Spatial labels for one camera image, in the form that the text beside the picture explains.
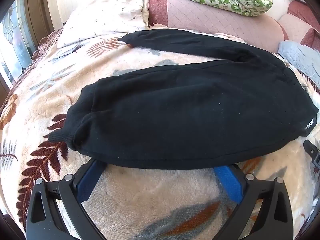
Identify black pants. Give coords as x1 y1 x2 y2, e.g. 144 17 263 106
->
48 29 318 170

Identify floral fleece blanket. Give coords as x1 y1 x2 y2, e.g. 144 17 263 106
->
0 29 320 240

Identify cream floral pillow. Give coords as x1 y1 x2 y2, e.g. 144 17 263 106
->
57 0 149 48

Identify pink quilted headboard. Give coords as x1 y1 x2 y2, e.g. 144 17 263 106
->
149 0 319 53

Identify stained glass window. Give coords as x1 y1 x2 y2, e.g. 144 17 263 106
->
1 0 36 88

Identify light blue quilted cloth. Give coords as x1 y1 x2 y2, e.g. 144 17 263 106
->
278 40 319 90

